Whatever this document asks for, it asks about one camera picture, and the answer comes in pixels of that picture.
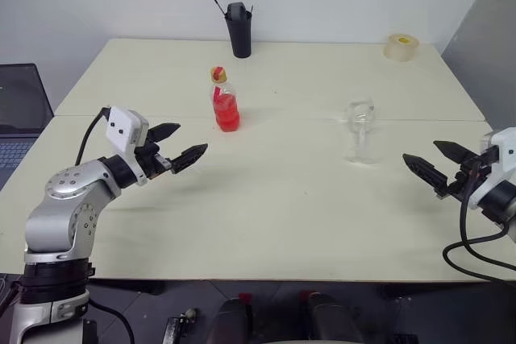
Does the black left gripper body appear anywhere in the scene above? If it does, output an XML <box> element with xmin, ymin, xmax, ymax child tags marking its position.
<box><xmin>135</xmin><ymin>139</ymin><xmax>174</xmax><ymax>180</ymax></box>

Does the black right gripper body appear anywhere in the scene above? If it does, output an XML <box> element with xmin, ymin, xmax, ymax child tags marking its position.
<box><xmin>435</xmin><ymin>145</ymin><xmax>501</xmax><ymax>202</ymax></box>

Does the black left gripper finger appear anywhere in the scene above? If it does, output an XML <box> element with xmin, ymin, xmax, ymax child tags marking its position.
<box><xmin>148</xmin><ymin>122</ymin><xmax>181</xmax><ymax>144</ymax></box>
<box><xmin>171</xmin><ymin>143</ymin><xmax>209</xmax><ymax>176</ymax></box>

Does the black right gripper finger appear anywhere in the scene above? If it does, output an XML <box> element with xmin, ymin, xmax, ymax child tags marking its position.
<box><xmin>432</xmin><ymin>139</ymin><xmax>481</xmax><ymax>165</ymax></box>
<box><xmin>402</xmin><ymin>153</ymin><xmax>450</xmax><ymax>197</ymax></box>

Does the plastic bottle with red liquid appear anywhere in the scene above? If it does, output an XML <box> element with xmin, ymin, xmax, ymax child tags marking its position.
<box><xmin>209</xmin><ymin>80</ymin><xmax>242</xmax><ymax>133</ymax></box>

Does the yellow red bottle cap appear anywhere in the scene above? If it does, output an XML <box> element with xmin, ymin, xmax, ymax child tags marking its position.
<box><xmin>208</xmin><ymin>64</ymin><xmax>230</xmax><ymax>85</ymax></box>

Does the clear wine glass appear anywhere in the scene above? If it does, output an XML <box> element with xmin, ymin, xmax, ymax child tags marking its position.
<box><xmin>344</xmin><ymin>97</ymin><xmax>382</xmax><ymax>165</ymax></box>

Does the translucent tape roll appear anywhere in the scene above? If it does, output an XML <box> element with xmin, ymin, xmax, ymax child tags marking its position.
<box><xmin>382</xmin><ymin>32</ymin><xmax>421</xmax><ymax>64</ymax></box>

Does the black tall cup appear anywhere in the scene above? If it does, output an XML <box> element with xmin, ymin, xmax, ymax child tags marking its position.
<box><xmin>225</xmin><ymin>9</ymin><xmax>253</xmax><ymax>59</ymax></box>

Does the dark laptop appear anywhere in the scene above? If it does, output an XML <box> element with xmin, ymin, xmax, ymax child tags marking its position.
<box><xmin>0</xmin><ymin>63</ymin><xmax>55</xmax><ymax>193</ymax></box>

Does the small black device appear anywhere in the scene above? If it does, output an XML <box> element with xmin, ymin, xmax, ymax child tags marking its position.
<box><xmin>163</xmin><ymin>306</ymin><xmax>200</xmax><ymax>344</ymax></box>

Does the dark rounded shape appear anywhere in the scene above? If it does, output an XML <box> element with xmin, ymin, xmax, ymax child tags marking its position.
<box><xmin>211</xmin><ymin>293</ymin><xmax>256</xmax><ymax>344</ymax></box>
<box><xmin>299</xmin><ymin>290</ymin><xmax>364</xmax><ymax>344</ymax></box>

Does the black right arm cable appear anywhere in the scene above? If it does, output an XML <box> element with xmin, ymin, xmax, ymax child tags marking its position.
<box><xmin>442</xmin><ymin>160</ymin><xmax>516</xmax><ymax>283</ymax></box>

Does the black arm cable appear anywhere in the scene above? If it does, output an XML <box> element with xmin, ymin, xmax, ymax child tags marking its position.
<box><xmin>76</xmin><ymin>106</ymin><xmax>136</xmax><ymax>344</ymax></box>
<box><xmin>442</xmin><ymin>160</ymin><xmax>516</xmax><ymax>283</ymax></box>

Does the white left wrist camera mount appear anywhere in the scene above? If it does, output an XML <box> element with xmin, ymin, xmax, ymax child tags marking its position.
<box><xmin>105</xmin><ymin>105</ymin><xmax>151</xmax><ymax>187</ymax></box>

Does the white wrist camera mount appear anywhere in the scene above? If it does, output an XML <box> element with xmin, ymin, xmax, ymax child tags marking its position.
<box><xmin>105</xmin><ymin>105</ymin><xmax>151</xmax><ymax>187</ymax></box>
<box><xmin>469</xmin><ymin>126</ymin><xmax>516</xmax><ymax>210</ymax></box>

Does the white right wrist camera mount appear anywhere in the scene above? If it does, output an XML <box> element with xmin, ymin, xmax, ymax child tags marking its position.
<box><xmin>469</xmin><ymin>126</ymin><xmax>516</xmax><ymax>210</ymax></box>

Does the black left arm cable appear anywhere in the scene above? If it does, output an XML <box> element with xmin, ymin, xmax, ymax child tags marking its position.
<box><xmin>76</xmin><ymin>106</ymin><xmax>136</xmax><ymax>344</ymax></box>

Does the dark grey tool handle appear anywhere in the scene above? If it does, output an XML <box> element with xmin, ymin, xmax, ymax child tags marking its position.
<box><xmin>227</xmin><ymin>2</ymin><xmax>247</xmax><ymax>22</ymax></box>

